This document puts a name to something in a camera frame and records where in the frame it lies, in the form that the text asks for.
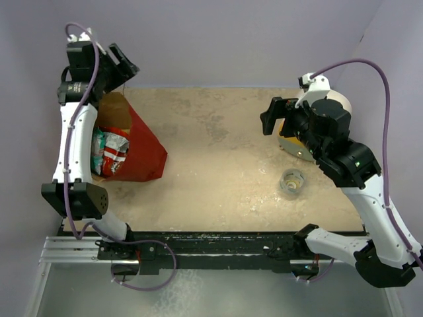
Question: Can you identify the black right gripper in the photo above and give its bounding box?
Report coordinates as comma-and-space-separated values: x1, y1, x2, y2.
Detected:
261, 96, 325, 159

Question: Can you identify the red chips bag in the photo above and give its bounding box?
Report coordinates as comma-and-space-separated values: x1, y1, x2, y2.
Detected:
100, 127, 130, 178

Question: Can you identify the teal snack packet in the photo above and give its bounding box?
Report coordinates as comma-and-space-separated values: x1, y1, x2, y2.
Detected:
91, 127, 105, 176

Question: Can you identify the red paper bag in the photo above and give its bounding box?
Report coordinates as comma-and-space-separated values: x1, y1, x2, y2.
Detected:
92, 92, 167, 182

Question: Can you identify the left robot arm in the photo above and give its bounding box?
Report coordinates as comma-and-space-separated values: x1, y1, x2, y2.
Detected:
41, 40, 139, 259

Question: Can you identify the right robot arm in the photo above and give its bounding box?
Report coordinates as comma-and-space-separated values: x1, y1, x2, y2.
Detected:
260, 97, 422, 288

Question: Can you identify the white cylinder toy drum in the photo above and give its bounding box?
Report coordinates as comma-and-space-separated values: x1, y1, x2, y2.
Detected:
278, 90, 352, 162

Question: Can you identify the clear tape roll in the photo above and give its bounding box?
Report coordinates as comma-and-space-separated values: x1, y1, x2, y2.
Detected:
279, 168, 306, 200

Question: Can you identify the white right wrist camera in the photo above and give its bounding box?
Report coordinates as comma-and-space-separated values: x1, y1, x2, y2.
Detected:
295, 73, 330, 108

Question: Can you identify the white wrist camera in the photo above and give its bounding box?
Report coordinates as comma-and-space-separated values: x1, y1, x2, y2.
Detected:
67, 28, 106, 55
295, 73, 330, 108

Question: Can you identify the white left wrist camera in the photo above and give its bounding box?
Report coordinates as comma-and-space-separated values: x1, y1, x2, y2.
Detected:
67, 28, 106, 55

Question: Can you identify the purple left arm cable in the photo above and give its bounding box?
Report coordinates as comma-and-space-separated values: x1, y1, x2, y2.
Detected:
62, 22, 178, 292

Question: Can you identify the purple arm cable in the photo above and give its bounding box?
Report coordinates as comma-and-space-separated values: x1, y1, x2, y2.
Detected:
295, 58, 423, 284
62, 22, 178, 292

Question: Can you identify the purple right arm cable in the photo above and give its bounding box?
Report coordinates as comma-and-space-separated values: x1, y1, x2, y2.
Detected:
295, 58, 423, 284

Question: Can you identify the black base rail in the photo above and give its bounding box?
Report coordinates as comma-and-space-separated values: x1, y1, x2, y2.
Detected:
58, 227, 371, 277

